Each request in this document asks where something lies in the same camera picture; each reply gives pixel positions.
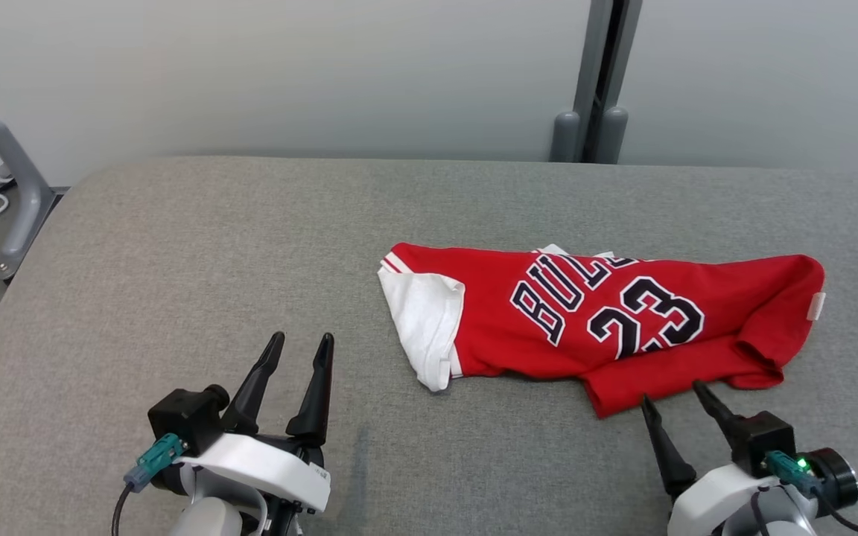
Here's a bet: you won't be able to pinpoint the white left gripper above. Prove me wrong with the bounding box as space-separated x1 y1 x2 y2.
174 331 335 514

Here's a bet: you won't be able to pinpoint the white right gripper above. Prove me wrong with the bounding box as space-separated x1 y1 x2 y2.
641 380 858 536

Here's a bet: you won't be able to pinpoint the red Bulls jersey white sleeves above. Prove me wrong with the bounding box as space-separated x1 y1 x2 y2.
377 242 826 419

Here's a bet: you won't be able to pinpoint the black right cable teal connector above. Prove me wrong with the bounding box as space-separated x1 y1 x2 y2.
749 450 858 536

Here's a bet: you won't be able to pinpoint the black cable teal connector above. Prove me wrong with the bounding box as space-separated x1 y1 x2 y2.
111 433 186 536
749 450 858 536

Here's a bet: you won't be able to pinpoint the black left cable teal connector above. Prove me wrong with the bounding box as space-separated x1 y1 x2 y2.
111 433 186 536

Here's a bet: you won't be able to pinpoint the grey aluminium frame post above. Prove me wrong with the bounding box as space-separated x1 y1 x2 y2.
605 0 644 112
573 0 614 161

